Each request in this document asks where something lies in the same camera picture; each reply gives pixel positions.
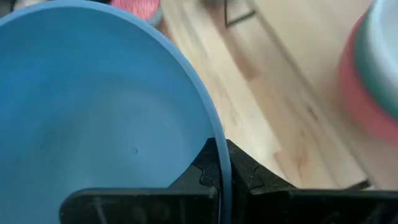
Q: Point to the pale white bowl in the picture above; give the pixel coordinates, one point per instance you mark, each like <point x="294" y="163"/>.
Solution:
<point x="388" y="34"/>

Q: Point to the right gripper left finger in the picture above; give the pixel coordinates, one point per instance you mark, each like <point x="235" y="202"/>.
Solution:
<point x="140" y="205"/>

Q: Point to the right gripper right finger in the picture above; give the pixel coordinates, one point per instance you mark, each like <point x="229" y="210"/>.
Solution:
<point x="311" y="207"/>

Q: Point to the green bowl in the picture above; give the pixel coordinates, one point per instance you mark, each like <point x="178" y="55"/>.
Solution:
<point x="371" y="71"/>

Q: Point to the large blue bowl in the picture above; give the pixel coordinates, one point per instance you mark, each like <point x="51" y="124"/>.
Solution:
<point x="93" y="93"/>

